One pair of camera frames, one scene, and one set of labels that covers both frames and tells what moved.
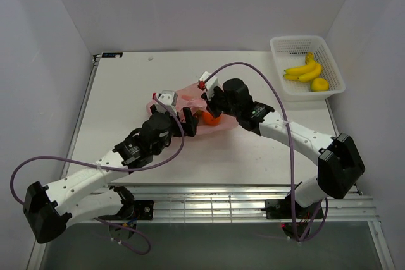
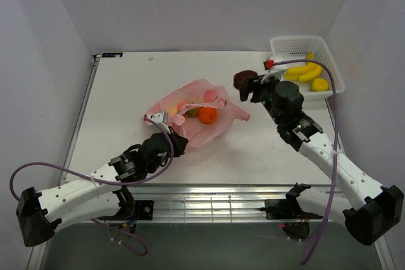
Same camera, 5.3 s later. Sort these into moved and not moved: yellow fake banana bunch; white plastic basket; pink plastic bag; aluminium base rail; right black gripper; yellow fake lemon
Moved: right black gripper; pink plastic bag
Not moved: white plastic basket; yellow fake banana bunch; aluminium base rail; yellow fake lemon
